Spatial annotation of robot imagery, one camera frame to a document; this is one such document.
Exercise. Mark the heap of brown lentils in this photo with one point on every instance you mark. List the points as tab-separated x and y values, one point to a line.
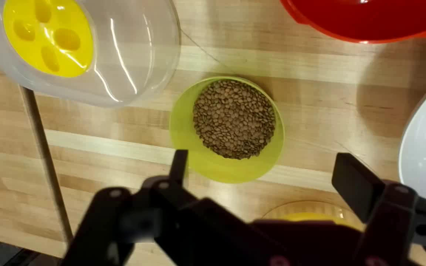
234	119

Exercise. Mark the red plastic bowl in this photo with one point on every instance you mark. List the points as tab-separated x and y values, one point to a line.
368	18

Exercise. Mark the yellow perforated insert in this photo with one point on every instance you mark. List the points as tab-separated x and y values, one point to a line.
48	37

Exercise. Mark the clear cup with yellow contents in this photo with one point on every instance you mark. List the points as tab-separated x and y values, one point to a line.
313	213

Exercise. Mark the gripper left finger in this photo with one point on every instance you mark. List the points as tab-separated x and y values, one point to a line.
168	207

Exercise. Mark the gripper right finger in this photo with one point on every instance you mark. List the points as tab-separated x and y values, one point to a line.
386	207

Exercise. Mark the green plastic cup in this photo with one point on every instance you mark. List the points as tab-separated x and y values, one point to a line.
220	166

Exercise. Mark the clear plastic container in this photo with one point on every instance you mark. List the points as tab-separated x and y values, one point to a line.
135	55

